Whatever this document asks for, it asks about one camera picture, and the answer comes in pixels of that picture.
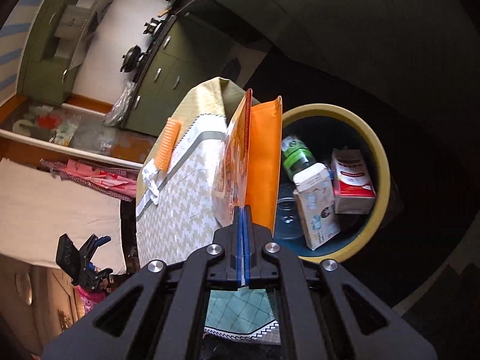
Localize clear plastic bag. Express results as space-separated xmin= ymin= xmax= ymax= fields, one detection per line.
xmin=103 ymin=81 xmax=136 ymax=127

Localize small black pot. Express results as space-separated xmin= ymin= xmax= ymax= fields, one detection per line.
xmin=143 ymin=18 xmax=161 ymax=36

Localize red checked apron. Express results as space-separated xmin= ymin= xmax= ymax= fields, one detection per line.
xmin=41 ymin=159 xmax=137 ymax=202

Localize patterned tablecloth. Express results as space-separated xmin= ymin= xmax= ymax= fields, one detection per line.
xmin=136 ymin=77 xmax=280 ymax=345

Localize clear plastic cup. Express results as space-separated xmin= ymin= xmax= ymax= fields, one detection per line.
xmin=274 ymin=183 xmax=304 ymax=241

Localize white hanging cloth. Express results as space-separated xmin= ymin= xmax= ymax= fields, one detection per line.
xmin=0 ymin=158 xmax=126 ymax=275

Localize green toothpick jar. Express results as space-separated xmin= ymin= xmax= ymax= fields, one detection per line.
xmin=281 ymin=135 xmax=317 ymax=180

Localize black yellow-rimmed trash bin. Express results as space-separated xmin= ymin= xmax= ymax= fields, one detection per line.
xmin=275 ymin=103 xmax=391 ymax=263

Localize black wok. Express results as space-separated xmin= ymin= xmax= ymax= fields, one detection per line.
xmin=120 ymin=45 xmax=145 ymax=73

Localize green upper kitchen cabinets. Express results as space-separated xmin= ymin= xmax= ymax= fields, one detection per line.
xmin=17 ymin=0 xmax=83 ymax=106

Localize green kitchen cabinets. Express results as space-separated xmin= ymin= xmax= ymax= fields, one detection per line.
xmin=129 ymin=0 xmax=479 ymax=128
xmin=17 ymin=0 xmax=83 ymax=106

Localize orange foam net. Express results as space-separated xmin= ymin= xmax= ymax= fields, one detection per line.
xmin=154 ymin=118 xmax=182 ymax=172

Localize steel range hood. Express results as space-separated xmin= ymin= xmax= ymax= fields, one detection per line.
xmin=54 ymin=0 xmax=114 ymax=70

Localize orange candy bag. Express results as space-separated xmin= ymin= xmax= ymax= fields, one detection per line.
xmin=211 ymin=89 xmax=282 ymax=233

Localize red white milk carton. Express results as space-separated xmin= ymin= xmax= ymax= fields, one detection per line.
xmin=331 ymin=149 xmax=376 ymax=215

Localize green lower kitchen cabinets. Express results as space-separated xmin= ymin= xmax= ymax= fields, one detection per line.
xmin=129 ymin=0 xmax=479 ymax=128

